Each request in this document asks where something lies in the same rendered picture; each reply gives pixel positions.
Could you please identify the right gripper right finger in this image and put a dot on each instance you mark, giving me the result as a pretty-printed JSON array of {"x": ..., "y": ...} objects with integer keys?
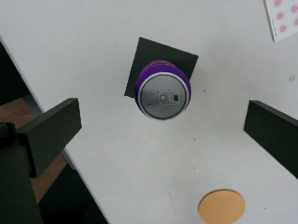
[{"x": 275, "y": 131}]

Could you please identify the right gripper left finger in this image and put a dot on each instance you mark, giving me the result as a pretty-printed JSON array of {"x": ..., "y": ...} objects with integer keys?
[{"x": 40, "y": 141}]

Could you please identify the dark grey square slate coaster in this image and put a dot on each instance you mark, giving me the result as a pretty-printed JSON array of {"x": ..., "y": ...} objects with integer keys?
[{"x": 148, "y": 50}]

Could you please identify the purple drink can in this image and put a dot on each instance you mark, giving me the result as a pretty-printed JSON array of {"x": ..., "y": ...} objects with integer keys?
[{"x": 162, "y": 91}]

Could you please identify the tan round coaster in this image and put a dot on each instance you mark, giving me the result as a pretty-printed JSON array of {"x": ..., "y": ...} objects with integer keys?
[{"x": 221, "y": 206}]

